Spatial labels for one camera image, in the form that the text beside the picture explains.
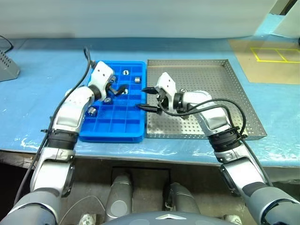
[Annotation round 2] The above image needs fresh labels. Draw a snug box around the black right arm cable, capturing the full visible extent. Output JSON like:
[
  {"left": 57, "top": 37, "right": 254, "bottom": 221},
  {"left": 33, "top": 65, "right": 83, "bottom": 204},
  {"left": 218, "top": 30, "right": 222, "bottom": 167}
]
[{"left": 157, "top": 92, "right": 274, "bottom": 188}]

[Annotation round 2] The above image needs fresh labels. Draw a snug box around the grey left robot leg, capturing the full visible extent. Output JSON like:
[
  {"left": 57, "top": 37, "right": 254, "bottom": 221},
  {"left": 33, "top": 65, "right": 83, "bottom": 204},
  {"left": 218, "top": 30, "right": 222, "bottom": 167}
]
[{"left": 106, "top": 172, "right": 134, "bottom": 222}]

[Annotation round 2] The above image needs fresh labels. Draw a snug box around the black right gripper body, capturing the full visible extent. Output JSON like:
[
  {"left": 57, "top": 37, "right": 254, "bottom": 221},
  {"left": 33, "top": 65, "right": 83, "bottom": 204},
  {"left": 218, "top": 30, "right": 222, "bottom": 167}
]
[{"left": 153, "top": 86, "right": 170, "bottom": 116}]

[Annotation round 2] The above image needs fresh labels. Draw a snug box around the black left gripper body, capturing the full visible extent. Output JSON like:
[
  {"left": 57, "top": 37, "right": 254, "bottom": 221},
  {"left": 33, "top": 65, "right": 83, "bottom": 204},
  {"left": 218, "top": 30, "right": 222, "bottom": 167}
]
[{"left": 105, "top": 78, "right": 118, "bottom": 99}]

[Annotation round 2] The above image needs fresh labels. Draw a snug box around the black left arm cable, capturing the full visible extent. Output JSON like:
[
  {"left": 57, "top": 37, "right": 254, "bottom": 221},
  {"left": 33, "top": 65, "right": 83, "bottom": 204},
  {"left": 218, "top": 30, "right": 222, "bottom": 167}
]
[{"left": 13, "top": 46, "right": 97, "bottom": 207}]

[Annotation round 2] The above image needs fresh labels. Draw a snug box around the grey perforated metal box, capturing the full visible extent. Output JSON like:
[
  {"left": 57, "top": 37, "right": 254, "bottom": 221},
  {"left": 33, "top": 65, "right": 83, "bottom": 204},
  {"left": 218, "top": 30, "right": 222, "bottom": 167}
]
[{"left": 0, "top": 50, "right": 21, "bottom": 82}]

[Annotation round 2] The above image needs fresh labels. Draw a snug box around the blue compartment tray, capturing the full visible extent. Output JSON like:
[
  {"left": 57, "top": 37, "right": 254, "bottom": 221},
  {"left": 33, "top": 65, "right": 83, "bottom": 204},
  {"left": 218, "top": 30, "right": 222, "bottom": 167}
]
[{"left": 78, "top": 60, "right": 148, "bottom": 143}]

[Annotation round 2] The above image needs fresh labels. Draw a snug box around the grey robot leg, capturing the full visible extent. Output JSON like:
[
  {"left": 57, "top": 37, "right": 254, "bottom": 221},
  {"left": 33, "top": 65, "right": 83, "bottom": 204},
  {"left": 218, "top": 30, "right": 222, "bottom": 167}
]
[
  {"left": 106, "top": 172, "right": 134, "bottom": 222},
  {"left": 164, "top": 182, "right": 202, "bottom": 214}
]

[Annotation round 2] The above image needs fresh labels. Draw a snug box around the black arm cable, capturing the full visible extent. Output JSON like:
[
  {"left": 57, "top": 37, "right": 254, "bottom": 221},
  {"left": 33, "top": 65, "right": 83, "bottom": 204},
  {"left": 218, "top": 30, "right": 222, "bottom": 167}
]
[
  {"left": 157, "top": 92, "right": 274, "bottom": 188},
  {"left": 13, "top": 46, "right": 97, "bottom": 207}
]

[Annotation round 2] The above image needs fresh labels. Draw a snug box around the grey right robot leg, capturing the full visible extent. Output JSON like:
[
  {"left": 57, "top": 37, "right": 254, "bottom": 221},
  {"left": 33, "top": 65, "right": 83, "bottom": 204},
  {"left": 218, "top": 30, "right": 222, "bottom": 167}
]
[{"left": 164, "top": 182, "right": 202, "bottom": 214}]

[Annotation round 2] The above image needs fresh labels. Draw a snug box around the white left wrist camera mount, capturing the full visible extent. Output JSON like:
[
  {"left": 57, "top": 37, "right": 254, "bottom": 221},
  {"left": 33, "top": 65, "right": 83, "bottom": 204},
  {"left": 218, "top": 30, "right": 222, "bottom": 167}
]
[{"left": 90, "top": 60, "right": 115, "bottom": 103}]

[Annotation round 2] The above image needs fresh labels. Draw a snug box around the white foam panel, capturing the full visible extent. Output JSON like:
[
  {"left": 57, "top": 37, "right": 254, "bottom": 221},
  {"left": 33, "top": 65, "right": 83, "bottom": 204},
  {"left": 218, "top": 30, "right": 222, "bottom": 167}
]
[{"left": 271, "top": 0, "right": 300, "bottom": 38}]

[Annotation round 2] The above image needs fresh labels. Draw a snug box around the grey robot torso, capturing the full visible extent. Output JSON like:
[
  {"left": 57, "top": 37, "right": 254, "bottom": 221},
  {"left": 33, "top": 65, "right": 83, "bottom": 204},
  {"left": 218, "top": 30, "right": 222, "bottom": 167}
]
[{"left": 99, "top": 212, "right": 227, "bottom": 225}]

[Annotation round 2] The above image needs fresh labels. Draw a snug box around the brown board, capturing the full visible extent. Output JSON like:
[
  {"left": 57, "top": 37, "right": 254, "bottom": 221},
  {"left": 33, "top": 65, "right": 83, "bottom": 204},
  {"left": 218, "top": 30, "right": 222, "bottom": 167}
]
[{"left": 228, "top": 37, "right": 300, "bottom": 85}]

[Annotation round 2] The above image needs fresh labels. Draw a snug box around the perforated steel tray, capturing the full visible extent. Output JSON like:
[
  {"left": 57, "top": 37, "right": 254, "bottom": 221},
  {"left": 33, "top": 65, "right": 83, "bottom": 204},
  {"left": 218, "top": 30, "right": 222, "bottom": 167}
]
[{"left": 146, "top": 59, "right": 268, "bottom": 141}]

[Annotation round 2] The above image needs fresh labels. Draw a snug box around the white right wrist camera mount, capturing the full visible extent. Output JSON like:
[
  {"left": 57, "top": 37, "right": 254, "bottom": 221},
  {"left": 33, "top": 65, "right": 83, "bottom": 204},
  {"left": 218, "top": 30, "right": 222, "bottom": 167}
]
[{"left": 156, "top": 72, "right": 178, "bottom": 113}]

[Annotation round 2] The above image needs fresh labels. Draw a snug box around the thin black cable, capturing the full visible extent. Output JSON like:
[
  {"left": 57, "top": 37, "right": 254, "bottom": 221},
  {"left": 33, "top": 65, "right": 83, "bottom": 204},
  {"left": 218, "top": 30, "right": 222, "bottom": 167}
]
[{"left": 0, "top": 35, "right": 14, "bottom": 52}]

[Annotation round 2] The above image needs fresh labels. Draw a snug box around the blue table cover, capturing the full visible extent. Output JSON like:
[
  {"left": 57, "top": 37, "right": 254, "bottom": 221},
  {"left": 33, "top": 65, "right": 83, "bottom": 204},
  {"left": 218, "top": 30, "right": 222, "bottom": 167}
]
[{"left": 0, "top": 36, "right": 300, "bottom": 167}]

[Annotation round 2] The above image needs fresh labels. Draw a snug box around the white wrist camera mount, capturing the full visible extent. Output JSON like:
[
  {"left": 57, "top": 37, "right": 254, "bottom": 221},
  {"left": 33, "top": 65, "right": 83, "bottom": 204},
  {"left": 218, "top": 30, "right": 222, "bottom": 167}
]
[
  {"left": 156, "top": 72, "right": 178, "bottom": 113},
  {"left": 90, "top": 60, "right": 115, "bottom": 103}
]

